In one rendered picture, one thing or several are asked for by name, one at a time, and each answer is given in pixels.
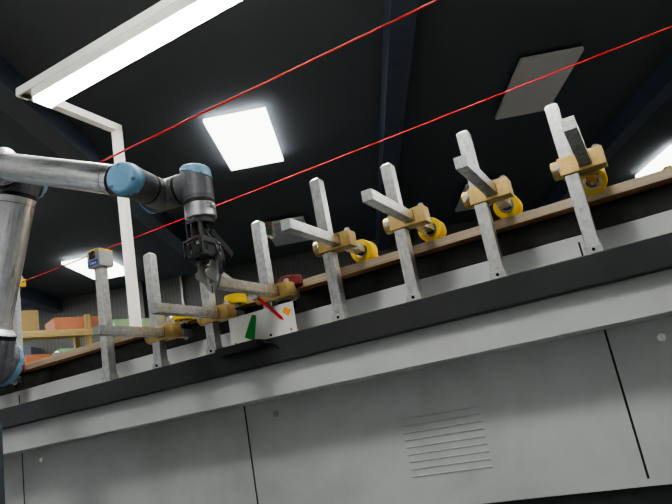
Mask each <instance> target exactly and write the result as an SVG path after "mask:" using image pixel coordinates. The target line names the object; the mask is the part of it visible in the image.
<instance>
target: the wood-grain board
mask: <svg viewBox="0 0 672 504"><path fill-rule="evenodd" d="M670 183H672V167H671V168H667V169H664V170H661V171H658V172H654V173H651V174H648V175H644V176H641V177H638V178H635V179H631V180H628V181H625V182H622V183H618V184H615V185H612V186H608V187H605V189H604V190H603V191H601V192H600V193H598V194H594V195H588V194H586V198H587V201H588V204H589V207H592V206H595V205H599V204H602V203H605V202H609V201H612V200H616V199H619V198H622V197H626V196H629V195H633V194H636V193H639V192H643V191H646V190H650V189H653V188H656V187H660V186H663V185H667V184H670ZM571 212H575V210H574V207H573V203H572V200H571V198H569V199H566V200H562V201H559V202H556V203H553V204H549V205H546V206H543V207H539V208H536V209H533V210H530V211H526V212H523V213H520V214H516V215H513V216H510V217H507V218H503V219H500V220H497V221H493V222H494V226H495V230H496V233H497V234H500V233H504V232H507V231H510V230H514V229H517V228H521V227H524V226H527V225H531V224H534V223H538V222H541V221H544V220H548V219H551V218H555V217H558V216H561V215H565V214H568V213H571ZM480 239H482V235H481V232H480V228H479V226H477V227H474V228H471V229H467V230H464V231H461V232H457V233H454V234H451V235H448V236H444V237H441V238H438V239H434V240H431V241H428V242H425V243H421V244H418V245H415V246H412V248H413V252H414V257H415V258H419V257H422V256H426V255H429V254H432V253H436V252H439V251H443V250H446V249H449V248H453V247H456V246H460V245H463V244H466V243H470V242H473V241H476V240H480ZM398 263H401V262H400V258H399V253H398V251H395V252H392V253H388V254H385V255H382V256H379V257H375V258H372V259H369V260H365V261H362V262H359V263H356V264H352V265H349V266H346V267H342V268H340V272H341V277H342V280H344V279H348V278H351V277H354V276H358V275H361V274H365V273H368V272H371V271H375V270H378V269H381V268H385V267H388V266H392V265H395V264H398ZM327 284H328V282H327V276H326V273H323V274H320V275H316V276H313V277H310V278H306V279H303V286H301V287H299V288H296V289H297V290H299V291H300V292H303V291H307V290H310V289H314V288H317V287H320V286H324V285H327ZM256 305H257V304H256V303H255V301H253V300H252V299H251V296H247V304H245V305H242V306H240V308H239V310H242V309H246V308H249V307H253V306H256ZM141 339H144V337H117V336H116V337H114V347H117V346H120V345H124V344H127V343H130V342H134V341H137V340H141ZM100 351H101V344H100V342H96V343H93V344H90V345H86V346H83V347H80V348H77V349H73V350H70V351H67V352H63V353H60V354H57V355H54V356H50V357H47V358H44V359H41V360H37V361H34V362H31V363H27V364H24V366H25V370H24V371H21V373H20V374H19V375H22V374H25V373H29V372H32V371H35V370H39V369H42V368H46V367H49V366H52V365H56V364H59V363H63V362H66V361H69V360H73V359H76V358H79V357H83V356H86V355H90V354H93V353H96V352H100Z"/></svg>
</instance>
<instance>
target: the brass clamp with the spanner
mask: <svg viewBox="0 0 672 504"><path fill-rule="evenodd" d="M273 286H278V291H279V295H278V296H274V297H266V296H260V298H261V299H262V300H263V301H264V302H266V303H267V302H270V301H274V302H280V301H283V300H287V299H290V298H293V297H296V291H295V285H294V282H290V281H283V282H280V283H277V284H274V285H273Z"/></svg>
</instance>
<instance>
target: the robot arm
mask: <svg viewBox="0 0 672 504"><path fill-rule="evenodd" d="M179 172H180V174H177V175H174V176H171V177H168V178H165V179H162V178H160V177H158V176H156V175H154V174H152V173H150V172H148V171H146V170H144V169H141V168H139V167H138V166H137V165H135V164H133V163H129V162H119V163H116V164H104V163H95V162H86V161H77V160H68V159H60V158H51V157H42V156H33V155H24V154H16V153H15V152H14V151H13V150H12V149H10V148H6V147H0V387H3V386H6V385H8V384H10V383H12V382H13V381H14V380H15V379H16V378H17V377H18V376H19V374H20V373H21V371H22V365H24V353H23V350H22V348H21V347H20V346H19V344H17V343H16V338H17V335H16V334H15V333H14V332H13V330H12V324H13V318H14V313H15V308H16V303H17V297H18V292H19V287H20V282H21V277H22V271H23V266H24V261H25V256H26V251H27V245H28V240H29V235H30V230H31V225H32V219H33V214H34V209H35V204H36V203H37V199H39V198H41V197H42V196H43V195H44V193H46V191H47V188H48V186H49V187H56V188H63V189H71V190H78V191H85V192H93V193H100V194H107V195H111V196H116V197H123V198H129V199H132V200H134V201H137V202H139V204H140V205H141V207H142V208H143V209H144V210H145V211H146V212H148V213H150V214H156V213H162V212H164V211H166V210H169V209H172V208H176V207H179V206H182V205H184V214H185V226H186V235H187V240H186V241H183V251H184V259H185V260H192V261H196V262H197V268H198V270H199V271H198V272H196V273H195V278H196V280H198V281H200V282H201V283H203V284H205V286H206V287H207V289H208V290H209V291H210V292H211V293H215V292H216V290H217V288H218V286H219V283H220V281H221V277H222V274H223V271H224V266H225V260H227V259H231V258H232V256H233V251H232V250H231V249H230V248H229V247H228V245H227V244H226V243H225V242H224V241H223V240H222V238H221V237H220V236H219V235H218V234H217V233H216V231H215V230H214V229H213V228H210V227H212V226H214V225H215V222H214V221H215V220H216V219H217V213H216V205H215V197H214V189H213V181H212V180H213V177H212V174H211V170H210V168H209V167H208V166H206V165H204V164H200V163H188V164H184V165H183V166H181V167H180V169H179ZM185 247H187V255H188V256H186V254H185ZM207 264H209V265H207Z"/></svg>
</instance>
